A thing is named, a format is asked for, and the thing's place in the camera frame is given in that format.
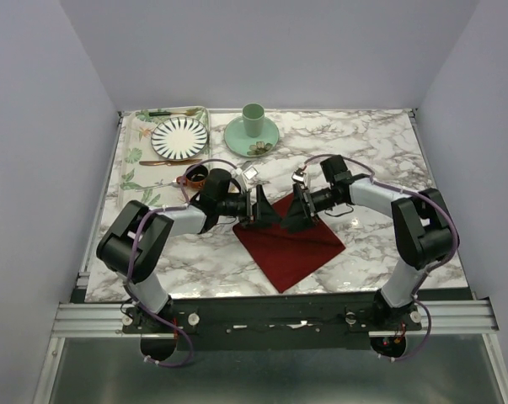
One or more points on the green handled gold fork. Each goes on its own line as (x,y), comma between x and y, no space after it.
(187,112)

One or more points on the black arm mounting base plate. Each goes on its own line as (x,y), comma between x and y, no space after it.
(343,320)

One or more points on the aluminium frame rail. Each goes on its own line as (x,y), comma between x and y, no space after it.
(449,317)

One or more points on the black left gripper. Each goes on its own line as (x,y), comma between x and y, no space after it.
(261,213)

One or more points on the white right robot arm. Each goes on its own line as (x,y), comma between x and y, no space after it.
(425,235)

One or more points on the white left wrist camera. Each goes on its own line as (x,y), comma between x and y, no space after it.
(246,177)

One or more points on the orange black coffee mug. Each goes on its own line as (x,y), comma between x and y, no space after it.
(195,178)

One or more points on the floral rectangular serving tray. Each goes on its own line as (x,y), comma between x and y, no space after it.
(153,186)

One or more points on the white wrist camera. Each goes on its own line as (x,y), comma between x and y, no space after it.
(301,177)
(246,177)

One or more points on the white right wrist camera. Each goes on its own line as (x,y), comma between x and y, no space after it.
(301,177)

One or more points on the green plastic cup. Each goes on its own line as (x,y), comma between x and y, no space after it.
(253,116)

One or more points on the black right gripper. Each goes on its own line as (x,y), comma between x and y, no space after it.
(299,216)

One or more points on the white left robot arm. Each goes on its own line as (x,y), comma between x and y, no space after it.
(136,239)

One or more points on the dark red cloth napkin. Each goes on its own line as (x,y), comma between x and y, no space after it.
(285,258)

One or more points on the striped white round plate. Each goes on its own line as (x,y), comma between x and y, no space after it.
(179,138)

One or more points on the green round saucer plate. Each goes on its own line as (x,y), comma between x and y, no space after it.
(240,143)

